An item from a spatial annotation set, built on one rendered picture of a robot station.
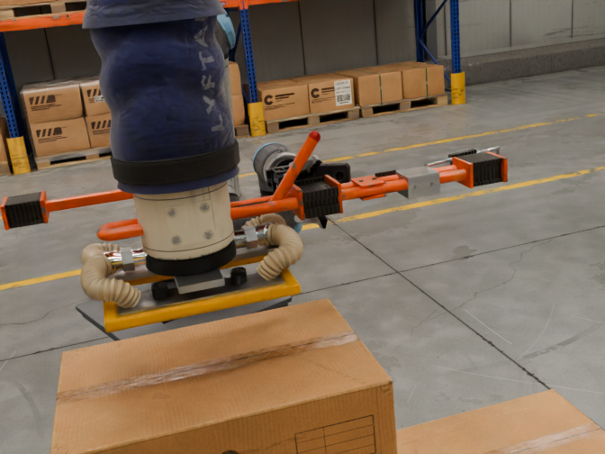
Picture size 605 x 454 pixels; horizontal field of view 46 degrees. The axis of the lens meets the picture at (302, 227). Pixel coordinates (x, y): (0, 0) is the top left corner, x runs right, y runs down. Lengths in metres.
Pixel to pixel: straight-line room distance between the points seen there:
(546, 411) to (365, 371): 0.74
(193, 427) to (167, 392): 0.14
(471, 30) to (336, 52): 2.15
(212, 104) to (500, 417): 1.14
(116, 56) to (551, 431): 1.34
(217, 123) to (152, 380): 0.52
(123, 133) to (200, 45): 0.19
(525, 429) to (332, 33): 8.79
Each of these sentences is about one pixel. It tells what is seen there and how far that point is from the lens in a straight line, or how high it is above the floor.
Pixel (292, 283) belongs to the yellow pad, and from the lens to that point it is 1.27.
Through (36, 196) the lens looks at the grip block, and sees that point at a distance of 1.58.
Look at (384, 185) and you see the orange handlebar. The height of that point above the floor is 1.25.
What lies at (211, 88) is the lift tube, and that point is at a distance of 1.23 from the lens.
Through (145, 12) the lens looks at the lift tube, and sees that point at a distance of 1.17.
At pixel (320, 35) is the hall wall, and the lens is 10.26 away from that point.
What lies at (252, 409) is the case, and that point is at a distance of 1.29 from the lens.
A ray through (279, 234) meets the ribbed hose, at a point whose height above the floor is 1.20.
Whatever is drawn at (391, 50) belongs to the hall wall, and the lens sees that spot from 10.68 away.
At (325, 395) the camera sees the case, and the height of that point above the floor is 0.94.
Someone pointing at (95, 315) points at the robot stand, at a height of 0.75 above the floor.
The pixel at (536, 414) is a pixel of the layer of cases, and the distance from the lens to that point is 1.98.
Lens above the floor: 1.63
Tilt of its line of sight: 18 degrees down
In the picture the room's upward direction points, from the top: 6 degrees counter-clockwise
